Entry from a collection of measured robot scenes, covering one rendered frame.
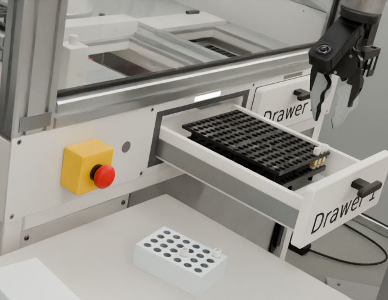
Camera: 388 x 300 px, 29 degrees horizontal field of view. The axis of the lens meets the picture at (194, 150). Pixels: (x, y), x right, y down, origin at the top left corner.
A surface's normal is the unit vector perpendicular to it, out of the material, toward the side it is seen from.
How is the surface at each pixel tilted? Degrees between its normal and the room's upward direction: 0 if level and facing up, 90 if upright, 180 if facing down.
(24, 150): 90
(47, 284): 0
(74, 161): 90
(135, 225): 0
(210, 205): 90
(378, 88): 90
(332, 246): 0
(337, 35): 31
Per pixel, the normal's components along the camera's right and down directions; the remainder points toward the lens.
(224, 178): -0.63, 0.21
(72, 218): 0.76, 0.39
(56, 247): 0.18, -0.90
